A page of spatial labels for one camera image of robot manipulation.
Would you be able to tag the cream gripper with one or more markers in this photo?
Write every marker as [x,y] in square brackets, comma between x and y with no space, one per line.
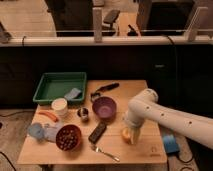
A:
[134,135]

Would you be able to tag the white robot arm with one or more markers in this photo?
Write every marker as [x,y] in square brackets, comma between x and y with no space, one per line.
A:
[145,106]

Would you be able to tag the small metal cup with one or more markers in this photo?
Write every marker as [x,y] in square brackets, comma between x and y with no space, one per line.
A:
[83,113]

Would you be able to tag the white paper cup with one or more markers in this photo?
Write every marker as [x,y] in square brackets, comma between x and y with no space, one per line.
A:
[59,106]

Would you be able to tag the blue foot pedal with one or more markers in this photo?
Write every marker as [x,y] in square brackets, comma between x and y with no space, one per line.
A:
[170,144]

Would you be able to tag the black remote control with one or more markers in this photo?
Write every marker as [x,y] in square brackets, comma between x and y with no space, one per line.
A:
[97,132]

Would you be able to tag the purple bowl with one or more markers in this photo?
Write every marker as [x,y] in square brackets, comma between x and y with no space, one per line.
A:
[104,107]

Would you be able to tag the metal fork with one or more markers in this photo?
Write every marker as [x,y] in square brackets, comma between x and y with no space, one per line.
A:
[98,150]

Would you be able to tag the red bowl with beans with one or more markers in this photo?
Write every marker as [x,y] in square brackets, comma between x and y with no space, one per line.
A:
[68,137]

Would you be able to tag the blue sponge cloth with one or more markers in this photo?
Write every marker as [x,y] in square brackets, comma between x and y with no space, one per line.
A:
[74,93]

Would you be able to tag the orange carrot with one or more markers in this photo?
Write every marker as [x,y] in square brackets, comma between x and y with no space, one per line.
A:
[49,115]

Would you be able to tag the clear plastic bag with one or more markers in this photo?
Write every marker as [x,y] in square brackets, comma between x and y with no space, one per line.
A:
[50,131]

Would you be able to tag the green plastic tray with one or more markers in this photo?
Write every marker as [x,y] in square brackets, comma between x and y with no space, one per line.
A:
[56,85]

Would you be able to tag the black office chair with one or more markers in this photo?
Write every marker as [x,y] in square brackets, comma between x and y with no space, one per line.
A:
[109,20]

